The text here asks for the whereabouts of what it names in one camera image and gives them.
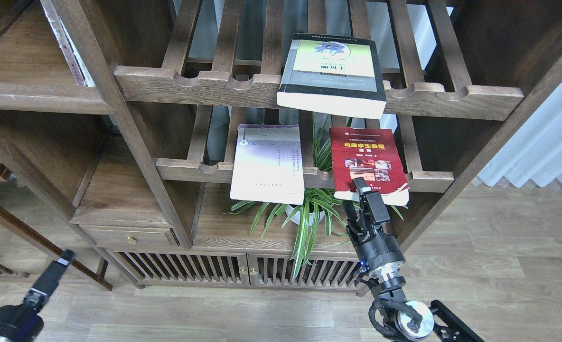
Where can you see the yellow and black thick book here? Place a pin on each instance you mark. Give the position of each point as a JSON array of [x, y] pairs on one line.
[[333, 75]]

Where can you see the pale lilac paperback book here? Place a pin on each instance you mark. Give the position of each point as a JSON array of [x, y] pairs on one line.
[[268, 164]]

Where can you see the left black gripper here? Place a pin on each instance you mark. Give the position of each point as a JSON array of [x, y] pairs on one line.
[[21, 323]]

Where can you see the red paperback book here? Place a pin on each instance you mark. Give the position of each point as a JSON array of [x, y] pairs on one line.
[[373, 155]]

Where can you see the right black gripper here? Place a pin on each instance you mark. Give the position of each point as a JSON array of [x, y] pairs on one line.
[[379, 253]]

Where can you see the upright white-spined book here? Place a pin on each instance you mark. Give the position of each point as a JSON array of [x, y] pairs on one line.
[[74, 60]]

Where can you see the white curtain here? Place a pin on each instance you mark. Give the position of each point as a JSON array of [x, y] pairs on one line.
[[534, 153]]

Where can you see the brass drawer knob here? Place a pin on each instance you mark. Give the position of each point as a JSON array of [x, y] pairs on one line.
[[131, 240]]

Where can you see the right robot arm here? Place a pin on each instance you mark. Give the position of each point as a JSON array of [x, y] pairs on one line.
[[400, 320]]

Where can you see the dark wooden bookshelf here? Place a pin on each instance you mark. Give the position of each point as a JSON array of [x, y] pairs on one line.
[[149, 150]]

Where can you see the green spider plant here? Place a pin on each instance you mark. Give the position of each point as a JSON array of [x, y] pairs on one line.
[[318, 205]]

